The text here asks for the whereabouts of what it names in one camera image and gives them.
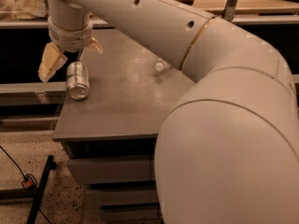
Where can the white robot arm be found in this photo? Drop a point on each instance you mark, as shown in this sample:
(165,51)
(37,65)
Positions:
(227,152)

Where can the top grey drawer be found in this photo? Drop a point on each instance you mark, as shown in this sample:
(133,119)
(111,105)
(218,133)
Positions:
(112,169)

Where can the clear plastic water bottle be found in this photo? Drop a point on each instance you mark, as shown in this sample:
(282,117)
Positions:
(161,65)

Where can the white cloth on shelf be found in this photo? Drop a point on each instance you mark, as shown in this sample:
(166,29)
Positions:
(23,9)

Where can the silver 7up soda can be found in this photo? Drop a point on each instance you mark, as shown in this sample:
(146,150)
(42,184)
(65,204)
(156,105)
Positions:
(77,81)

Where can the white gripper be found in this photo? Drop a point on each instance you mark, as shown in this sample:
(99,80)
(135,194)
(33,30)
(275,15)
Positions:
(71,38)

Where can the grey drawer cabinet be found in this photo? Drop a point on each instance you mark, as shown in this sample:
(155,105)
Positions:
(126,106)

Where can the grey metal bracket right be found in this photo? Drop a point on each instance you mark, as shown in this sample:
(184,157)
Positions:
(229,10)

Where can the bottom grey drawer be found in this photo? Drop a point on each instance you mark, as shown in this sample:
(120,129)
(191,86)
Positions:
(111,214)

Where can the middle grey drawer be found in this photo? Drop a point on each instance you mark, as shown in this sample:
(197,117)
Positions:
(122,194)

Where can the grey drawer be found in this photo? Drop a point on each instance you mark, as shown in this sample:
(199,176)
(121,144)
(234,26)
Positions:
(122,194)
(111,214)
(112,169)

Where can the black metal floor bar left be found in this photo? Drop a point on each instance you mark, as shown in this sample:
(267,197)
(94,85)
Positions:
(50,165)

